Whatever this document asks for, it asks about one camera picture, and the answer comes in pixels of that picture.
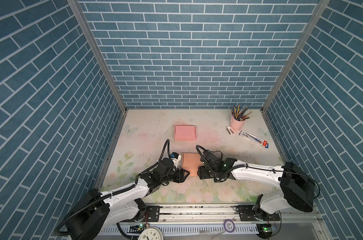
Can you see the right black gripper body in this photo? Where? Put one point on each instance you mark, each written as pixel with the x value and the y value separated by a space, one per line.
pixel 214 172

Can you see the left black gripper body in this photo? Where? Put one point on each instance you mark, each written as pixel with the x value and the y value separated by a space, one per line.
pixel 168 179

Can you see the orange paper box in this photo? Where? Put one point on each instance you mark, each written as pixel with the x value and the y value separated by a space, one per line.
pixel 191 162

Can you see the pink paper box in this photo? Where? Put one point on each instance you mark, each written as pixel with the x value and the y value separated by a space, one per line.
pixel 184 133

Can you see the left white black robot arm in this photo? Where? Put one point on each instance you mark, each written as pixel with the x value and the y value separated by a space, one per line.
pixel 96 210

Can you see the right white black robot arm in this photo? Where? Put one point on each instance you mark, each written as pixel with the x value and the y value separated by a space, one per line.
pixel 294 188

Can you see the pink pencil cup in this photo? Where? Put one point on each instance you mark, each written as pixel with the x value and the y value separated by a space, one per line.
pixel 236 125

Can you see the white toothpaste tube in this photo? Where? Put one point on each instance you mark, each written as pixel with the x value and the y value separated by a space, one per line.
pixel 254 139

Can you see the purple tape roll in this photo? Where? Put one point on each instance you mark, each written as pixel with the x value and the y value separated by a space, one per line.
pixel 229 226

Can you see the coloured pencils bundle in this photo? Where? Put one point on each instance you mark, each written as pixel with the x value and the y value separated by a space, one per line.
pixel 240 112

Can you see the white round clock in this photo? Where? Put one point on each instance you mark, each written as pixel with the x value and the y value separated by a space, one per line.
pixel 151 233

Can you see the aluminium mounting rail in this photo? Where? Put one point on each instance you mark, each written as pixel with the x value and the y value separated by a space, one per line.
pixel 218 212

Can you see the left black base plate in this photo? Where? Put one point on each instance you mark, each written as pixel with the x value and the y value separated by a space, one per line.
pixel 147 214

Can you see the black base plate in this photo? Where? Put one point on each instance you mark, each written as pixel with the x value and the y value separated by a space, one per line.
pixel 147 214
pixel 248 214

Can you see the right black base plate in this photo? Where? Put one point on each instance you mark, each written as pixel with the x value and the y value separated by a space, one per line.
pixel 248 214

